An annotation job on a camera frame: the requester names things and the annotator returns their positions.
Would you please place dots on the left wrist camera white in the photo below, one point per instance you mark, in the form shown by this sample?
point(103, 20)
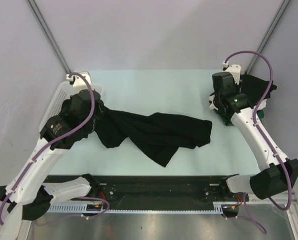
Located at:
point(77, 82)

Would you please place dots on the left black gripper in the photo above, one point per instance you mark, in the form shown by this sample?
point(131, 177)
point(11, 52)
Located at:
point(99, 111)

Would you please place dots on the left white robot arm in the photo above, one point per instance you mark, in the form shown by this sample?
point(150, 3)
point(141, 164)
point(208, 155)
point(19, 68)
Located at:
point(28, 189)

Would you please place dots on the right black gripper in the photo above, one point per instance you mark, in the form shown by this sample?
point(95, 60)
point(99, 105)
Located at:
point(238, 88)

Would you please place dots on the right aluminium frame post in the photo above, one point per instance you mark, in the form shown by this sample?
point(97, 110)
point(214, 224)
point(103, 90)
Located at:
point(282, 9)

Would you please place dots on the white plastic laundry basket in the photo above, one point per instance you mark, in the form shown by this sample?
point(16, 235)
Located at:
point(61, 100)

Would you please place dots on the aluminium frame post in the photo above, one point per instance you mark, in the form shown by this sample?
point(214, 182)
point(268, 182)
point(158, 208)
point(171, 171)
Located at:
point(37, 13)
point(282, 9)

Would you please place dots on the left aluminium frame post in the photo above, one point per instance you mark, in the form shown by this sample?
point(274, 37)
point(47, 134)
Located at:
point(37, 13)

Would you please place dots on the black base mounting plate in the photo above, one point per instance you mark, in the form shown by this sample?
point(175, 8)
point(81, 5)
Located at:
point(156, 194)

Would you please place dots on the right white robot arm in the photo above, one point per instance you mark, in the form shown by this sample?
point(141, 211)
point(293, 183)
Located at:
point(278, 172)

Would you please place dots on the black t-shirt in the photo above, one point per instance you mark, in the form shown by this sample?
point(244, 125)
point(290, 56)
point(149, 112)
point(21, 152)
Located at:
point(253, 87)
point(158, 135)

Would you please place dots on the white folded t-shirt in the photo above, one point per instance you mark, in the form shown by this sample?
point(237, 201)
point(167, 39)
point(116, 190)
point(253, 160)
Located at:
point(241, 101)

